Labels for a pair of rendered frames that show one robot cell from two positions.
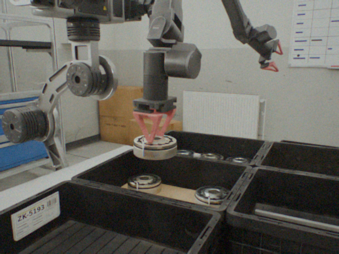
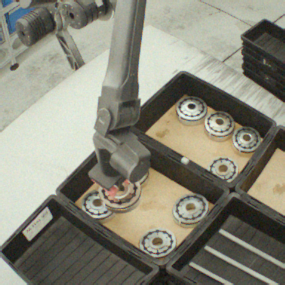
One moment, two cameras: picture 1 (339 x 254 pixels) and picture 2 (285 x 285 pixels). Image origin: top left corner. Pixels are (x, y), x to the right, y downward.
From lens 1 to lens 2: 0.84 m
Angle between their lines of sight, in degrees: 41
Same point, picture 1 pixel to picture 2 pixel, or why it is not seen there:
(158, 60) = (106, 153)
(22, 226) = (30, 233)
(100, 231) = (82, 235)
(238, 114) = not seen: outside the picture
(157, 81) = (107, 165)
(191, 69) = (135, 177)
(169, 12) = (115, 105)
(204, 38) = not seen: outside the picture
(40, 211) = (38, 223)
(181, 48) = (126, 152)
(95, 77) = (90, 14)
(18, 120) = (27, 31)
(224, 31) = not seen: outside the picture
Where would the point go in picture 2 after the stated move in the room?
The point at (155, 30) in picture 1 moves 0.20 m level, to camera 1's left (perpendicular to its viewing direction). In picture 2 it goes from (100, 124) to (22, 116)
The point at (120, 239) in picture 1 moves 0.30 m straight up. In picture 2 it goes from (96, 248) to (70, 192)
